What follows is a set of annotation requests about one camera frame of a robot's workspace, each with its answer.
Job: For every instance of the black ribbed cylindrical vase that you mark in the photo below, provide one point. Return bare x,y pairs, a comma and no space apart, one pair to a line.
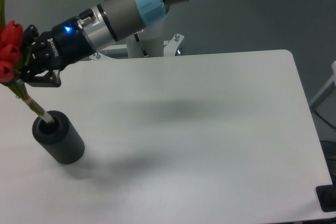
59,138

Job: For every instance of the black clamp at table edge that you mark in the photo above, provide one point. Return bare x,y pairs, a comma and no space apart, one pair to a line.
326,197

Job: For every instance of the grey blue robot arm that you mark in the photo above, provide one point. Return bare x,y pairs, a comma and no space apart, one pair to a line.
84,34

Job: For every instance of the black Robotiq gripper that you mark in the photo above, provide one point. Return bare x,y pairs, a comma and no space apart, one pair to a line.
53,51

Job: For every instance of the red tulip bouquet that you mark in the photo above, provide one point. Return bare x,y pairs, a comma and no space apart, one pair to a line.
15,53

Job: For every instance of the white furniture frame at right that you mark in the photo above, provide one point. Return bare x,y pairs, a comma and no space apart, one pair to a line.
324,91

